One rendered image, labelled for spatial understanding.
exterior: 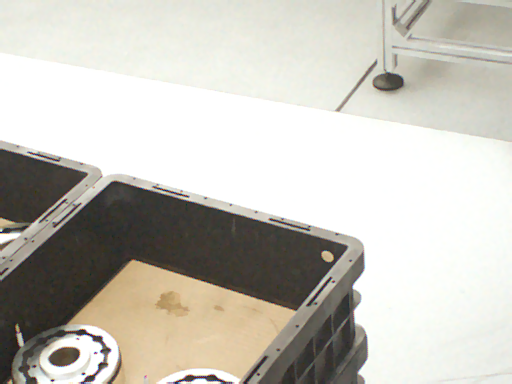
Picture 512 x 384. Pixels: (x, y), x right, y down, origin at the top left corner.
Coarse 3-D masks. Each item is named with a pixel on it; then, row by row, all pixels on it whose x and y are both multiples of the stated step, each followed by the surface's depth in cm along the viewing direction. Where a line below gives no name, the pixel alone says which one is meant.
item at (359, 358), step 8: (360, 352) 117; (368, 352) 119; (352, 360) 116; (360, 360) 117; (344, 368) 115; (352, 368) 116; (360, 368) 118; (344, 376) 115; (352, 376) 117; (360, 376) 122
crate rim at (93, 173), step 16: (0, 144) 133; (16, 144) 133; (32, 160) 130; (48, 160) 129; (64, 160) 129; (96, 176) 126; (80, 192) 124; (64, 208) 122; (32, 224) 120; (48, 224) 120; (16, 240) 118; (0, 256) 116
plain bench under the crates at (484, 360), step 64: (0, 64) 198; (64, 64) 195; (0, 128) 181; (64, 128) 179; (128, 128) 177; (192, 128) 175; (256, 128) 173; (320, 128) 172; (384, 128) 170; (256, 192) 161; (320, 192) 159; (384, 192) 157; (448, 192) 156; (384, 256) 147; (448, 256) 146; (384, 320) 138; (448, 320) 137
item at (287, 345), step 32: (96, 192) 123; (160, 192) 122; (192, 192) 122; (64, 224) 120; (288, 224) 116; (32, 256) 117; (352, 256) 110; (320, 288) 107; (320, 320) 106; (288, 352) 102
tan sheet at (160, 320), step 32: (128, 288) 126; (160, 288) 126; (192, 288) 125; (224, 288) 125; (96, 320) 123; (128, 320) 122; (160, 320) 122; (192, 320) 121; (224, 320) 121; (256, 320) 120; (288, 320) 120; (128, 352) 118; (160, 352) 118; (192, 352) 117; (224, 352) 117; (256, 352) 116
